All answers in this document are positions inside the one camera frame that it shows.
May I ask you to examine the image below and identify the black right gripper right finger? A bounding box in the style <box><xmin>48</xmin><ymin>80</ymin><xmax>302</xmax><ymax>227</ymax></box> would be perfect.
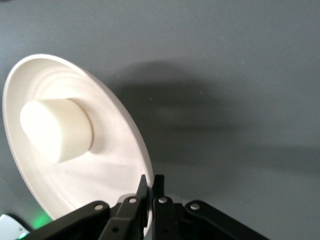
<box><xmin>151</xmin><ymin>174</ymin><xmax>271</xmax><ymax>240</ymax></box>

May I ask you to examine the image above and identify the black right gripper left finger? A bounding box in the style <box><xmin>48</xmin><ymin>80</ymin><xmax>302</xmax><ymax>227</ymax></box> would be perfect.
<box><xmin>22</xmin><ymin>174</ymin><xmax>150</xmax><ymax>240</ymax></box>

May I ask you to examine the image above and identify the round cream plate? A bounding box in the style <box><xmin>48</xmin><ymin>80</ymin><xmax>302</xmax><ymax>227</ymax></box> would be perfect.
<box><xmin>1</xmin><ymin>52</ymin><xmax>155</xmax><ymax>237</ymax></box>

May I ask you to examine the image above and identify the white steamed bun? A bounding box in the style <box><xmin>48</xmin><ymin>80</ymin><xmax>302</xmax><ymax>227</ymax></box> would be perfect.
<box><xmin>19</xmin><ymin>97</ymin><xmax>94</xmax><ymax>165</ymax></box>

